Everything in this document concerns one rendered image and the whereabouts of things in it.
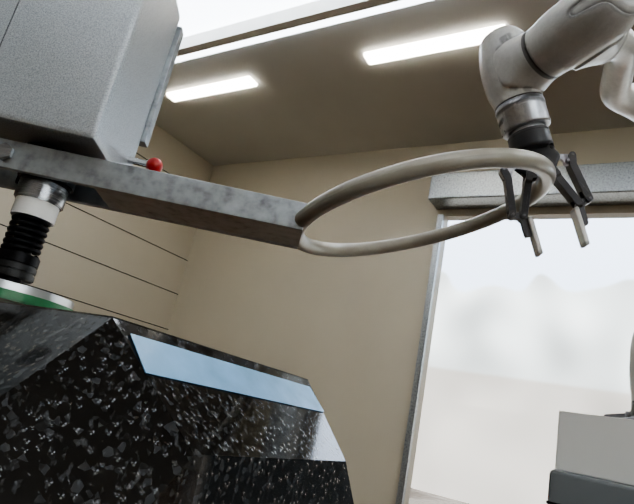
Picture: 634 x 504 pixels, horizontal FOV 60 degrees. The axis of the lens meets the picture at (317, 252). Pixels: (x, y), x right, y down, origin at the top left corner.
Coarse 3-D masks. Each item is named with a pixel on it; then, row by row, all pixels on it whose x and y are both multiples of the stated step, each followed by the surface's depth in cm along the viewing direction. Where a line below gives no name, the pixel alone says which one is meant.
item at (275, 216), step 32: (0, 160) 89; (32, 160) 90; (64, 160) 90; (96, 160) 91; (96, 192) 101; (128, 192) 90; (160, 192) 91; (192, 192) 91; (224, 192) 92; (256, 192) 93; (192, 224) 101; (224, 224) 97; (256, 224) 94; (288, 224) 92
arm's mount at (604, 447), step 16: (560, 416) 108; (576, 416) 107; (592, 416) 105; (560, 432) 107; (576, 432) 106; (592, 432) 104; (608, 432) 103; (624, 432) 102; (560, 448) 106; (576, 448) 105; (592, 448) 103; (608, 448) 102; (624, 448) 101; (560, 464) 105; (576, 464) 104; (592, 464) 103; (608, 464) 101; (624, 464) 100; (624, 480) 99
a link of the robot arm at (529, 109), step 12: (516, 96) 99; (528, 96) 99; (540, 96) 99; (504, 108) 101; (516, 108) 99; (528, 108) 98; (540, 108) 99; (504, 120) 101; (516, 120) 99; (528, 120) 98; (540, 120) 98; (504, 132) 102
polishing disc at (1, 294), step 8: (8, 280) 87; (0, 288) 80; (0, 296) 80; (8, 296) 80; (16, 296) 81; (24, 296) 82; (32, 296) 83; (32, 304) 82; (40, 304) 83; (48, 304) 85; (56, 304) 86
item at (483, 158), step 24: (384, 168) 80; (408, 168) 78; (432, 168) 78; (456, 168) 78; (480, 168) 80; (528, 168) 84; (552, 168) 88; (336, 192) 83; (360, 192) 81; (312, 216) 88; (480, 216) 116; (504, 216) 112; (312, 240) 109; (384, 240) 123; (408, 240) 123; (432, 240) 122
